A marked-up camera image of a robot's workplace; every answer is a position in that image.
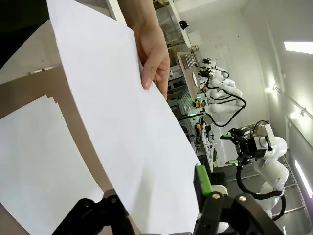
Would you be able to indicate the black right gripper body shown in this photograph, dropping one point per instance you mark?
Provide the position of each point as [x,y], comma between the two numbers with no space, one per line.
[248,148]

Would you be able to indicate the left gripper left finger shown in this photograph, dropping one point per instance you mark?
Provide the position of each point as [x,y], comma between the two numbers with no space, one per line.
[88,215]

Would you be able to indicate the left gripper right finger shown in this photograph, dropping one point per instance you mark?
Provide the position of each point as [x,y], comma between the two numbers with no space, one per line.
[203,181]

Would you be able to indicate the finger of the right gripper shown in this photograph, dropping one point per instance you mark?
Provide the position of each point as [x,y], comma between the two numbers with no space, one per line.
[240,160]
[236,135]

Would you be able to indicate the white A4 paper sheet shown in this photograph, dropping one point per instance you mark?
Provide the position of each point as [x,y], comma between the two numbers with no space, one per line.
[36,159]
[110,98]
[51,101]

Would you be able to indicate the person right forearm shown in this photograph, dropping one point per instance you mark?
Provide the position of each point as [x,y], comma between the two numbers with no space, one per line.
[139,12]

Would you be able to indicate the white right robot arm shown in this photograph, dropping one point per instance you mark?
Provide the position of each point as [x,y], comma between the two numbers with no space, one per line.
[274,171]

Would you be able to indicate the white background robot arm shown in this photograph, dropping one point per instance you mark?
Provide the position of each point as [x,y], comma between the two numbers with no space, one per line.
[220,82]
[225,107]

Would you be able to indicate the person right hand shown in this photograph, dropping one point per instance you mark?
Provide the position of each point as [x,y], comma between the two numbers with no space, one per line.
[156,54]

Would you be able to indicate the white workbench cabinet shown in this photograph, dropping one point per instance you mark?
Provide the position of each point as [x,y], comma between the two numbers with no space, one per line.
[227,150]

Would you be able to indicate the white round plate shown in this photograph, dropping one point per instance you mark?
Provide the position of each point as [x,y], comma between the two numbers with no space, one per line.
[194,78]

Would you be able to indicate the brown board table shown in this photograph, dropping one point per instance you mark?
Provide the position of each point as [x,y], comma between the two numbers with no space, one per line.
[187,80]

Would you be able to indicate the white box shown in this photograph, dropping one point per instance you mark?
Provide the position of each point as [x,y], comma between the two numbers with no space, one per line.
[195,39]

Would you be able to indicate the ceiling light panel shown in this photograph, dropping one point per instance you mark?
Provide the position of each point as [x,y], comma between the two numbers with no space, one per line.
[298,47]

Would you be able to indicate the black round device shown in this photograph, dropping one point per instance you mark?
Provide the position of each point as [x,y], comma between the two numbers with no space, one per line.
[183,24]

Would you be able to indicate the black trousers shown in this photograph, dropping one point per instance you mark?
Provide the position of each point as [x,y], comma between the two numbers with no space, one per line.
[14,24]

